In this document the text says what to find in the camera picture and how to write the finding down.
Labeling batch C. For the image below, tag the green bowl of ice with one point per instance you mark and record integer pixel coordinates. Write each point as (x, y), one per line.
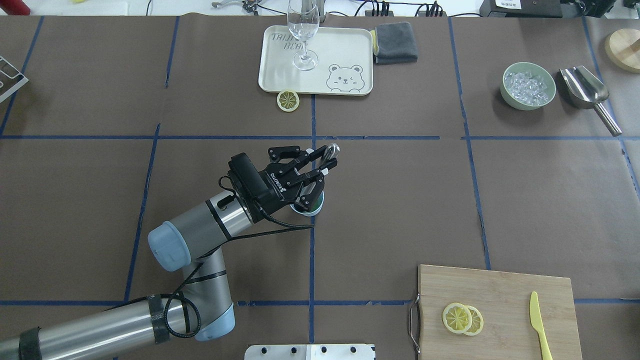
(527, 86)

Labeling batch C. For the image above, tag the white wire cup rack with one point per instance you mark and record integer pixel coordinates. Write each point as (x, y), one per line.
(11, 79)

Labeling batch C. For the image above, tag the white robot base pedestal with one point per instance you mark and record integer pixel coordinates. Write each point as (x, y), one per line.
(335, 351)

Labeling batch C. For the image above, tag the yellow plastic knife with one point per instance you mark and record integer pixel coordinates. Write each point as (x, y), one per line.
(536, 322)

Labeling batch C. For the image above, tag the lemon slice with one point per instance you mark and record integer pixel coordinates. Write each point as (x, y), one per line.
(457, 318)
(288, 100)
(476, 321)

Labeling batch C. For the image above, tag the clear wine glass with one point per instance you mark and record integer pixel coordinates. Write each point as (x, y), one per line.
(303, 21)

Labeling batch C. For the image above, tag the red bottle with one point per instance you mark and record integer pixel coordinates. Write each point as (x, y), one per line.
(15, 7)

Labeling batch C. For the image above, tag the grey folded cloth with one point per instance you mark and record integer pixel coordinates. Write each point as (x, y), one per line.
(394, 43)

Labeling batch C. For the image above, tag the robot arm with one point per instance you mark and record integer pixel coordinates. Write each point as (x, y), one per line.
(201, 307)

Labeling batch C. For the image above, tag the bamboo cutting board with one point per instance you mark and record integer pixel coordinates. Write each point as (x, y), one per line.
(503, 300)

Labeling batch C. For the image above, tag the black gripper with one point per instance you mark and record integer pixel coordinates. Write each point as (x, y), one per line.
(271, 192)

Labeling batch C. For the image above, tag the steel ice scoop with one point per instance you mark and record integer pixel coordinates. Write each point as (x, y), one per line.
(586, 91)

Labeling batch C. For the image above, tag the light blue cup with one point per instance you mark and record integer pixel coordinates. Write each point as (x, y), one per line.
(315, 209)

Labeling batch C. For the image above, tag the wooden mug tree stand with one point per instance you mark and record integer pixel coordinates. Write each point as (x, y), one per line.
(623, 49)

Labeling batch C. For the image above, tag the steel muddler black tip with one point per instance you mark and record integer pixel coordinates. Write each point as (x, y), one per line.
(330, 153)

